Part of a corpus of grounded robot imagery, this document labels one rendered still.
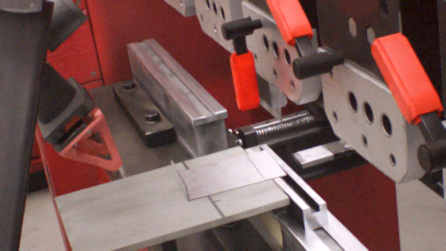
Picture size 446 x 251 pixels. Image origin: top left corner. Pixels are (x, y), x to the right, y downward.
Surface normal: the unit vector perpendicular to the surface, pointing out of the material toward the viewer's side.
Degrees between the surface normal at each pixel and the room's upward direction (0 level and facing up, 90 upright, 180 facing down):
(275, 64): 90
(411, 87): 39
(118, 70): 90
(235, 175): 0
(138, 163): 0
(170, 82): 0
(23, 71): 81
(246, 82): 91
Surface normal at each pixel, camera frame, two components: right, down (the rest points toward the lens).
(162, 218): -0.15, -0.91
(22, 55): 0.22, 0.26
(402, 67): 0.08, -0.50
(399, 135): -0.94, 0.25
